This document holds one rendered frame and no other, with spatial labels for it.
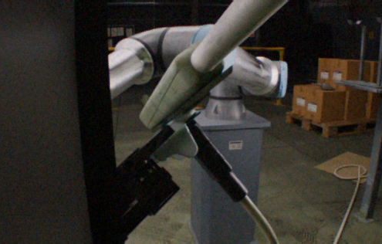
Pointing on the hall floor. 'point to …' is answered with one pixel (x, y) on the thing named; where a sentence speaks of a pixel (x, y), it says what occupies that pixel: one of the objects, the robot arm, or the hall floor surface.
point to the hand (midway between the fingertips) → (181, 114)
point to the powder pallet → (329, 130)
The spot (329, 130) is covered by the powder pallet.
